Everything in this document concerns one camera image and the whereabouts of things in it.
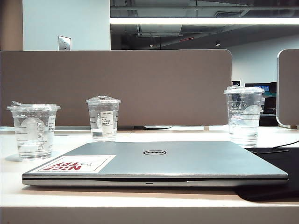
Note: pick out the clear cup with round logo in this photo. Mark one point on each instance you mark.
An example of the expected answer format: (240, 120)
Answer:
(32, 133)

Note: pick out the clear cup with white label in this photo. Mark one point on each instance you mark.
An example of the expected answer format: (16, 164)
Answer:
(102, 121)

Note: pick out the silver Dell laptop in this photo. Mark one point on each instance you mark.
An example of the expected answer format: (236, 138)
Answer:
(187, 163)

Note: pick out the tall clear plastic cup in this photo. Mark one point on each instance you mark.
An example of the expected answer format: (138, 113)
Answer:
(244, 116)

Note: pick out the wide brown desk divider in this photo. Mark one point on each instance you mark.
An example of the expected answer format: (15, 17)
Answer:
(163, 79)

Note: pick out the red LED ceiling sign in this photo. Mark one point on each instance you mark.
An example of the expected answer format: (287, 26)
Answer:
(187, 39)

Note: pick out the small black number sign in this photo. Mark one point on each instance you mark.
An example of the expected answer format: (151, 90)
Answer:
(236, 83)

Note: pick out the long white ceiling light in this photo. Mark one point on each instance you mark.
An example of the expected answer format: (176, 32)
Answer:
(198, 20)

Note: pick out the background computer monitor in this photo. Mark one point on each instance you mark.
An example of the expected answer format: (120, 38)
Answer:
(265, 88)

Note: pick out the black office chair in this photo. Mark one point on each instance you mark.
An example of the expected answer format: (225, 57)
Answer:
(269, 107)

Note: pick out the black mouse pad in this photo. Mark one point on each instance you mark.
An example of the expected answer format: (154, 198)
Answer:
(280, 163)

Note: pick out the brown divider with white edge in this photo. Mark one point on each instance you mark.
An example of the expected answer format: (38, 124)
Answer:
(289, 88)

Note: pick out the beige divider foot bracket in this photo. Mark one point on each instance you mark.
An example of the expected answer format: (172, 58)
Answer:
(294, 127)
(207, 128)

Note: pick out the grey ceiling air duct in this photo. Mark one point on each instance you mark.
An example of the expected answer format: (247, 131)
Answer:
(161, 30)

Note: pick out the metal wall switch plate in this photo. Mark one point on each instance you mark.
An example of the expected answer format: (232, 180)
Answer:
(64, 43)

